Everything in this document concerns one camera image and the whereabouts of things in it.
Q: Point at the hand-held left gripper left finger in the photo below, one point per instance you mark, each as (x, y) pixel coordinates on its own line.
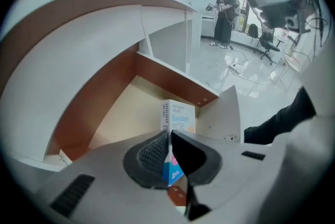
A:
(104, 178)

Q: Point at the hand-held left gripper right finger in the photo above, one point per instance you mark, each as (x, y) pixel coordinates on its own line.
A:
(235, 170)

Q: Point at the white wooden drawer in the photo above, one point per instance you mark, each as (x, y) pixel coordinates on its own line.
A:
(117, 118)

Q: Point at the blue white bandage box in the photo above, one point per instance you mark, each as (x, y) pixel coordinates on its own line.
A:
(179, 118)

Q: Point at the person's black trousers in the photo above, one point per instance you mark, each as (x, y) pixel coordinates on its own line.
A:
(282, 121)

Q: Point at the white power strip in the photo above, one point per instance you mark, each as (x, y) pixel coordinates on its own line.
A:
(234, 68)

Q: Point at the white desk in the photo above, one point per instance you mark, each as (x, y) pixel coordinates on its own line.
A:
(78, 60)

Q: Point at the black office chair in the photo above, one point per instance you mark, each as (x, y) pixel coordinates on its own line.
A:
(268, 45)

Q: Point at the black bag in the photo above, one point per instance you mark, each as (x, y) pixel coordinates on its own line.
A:
(253, 30)

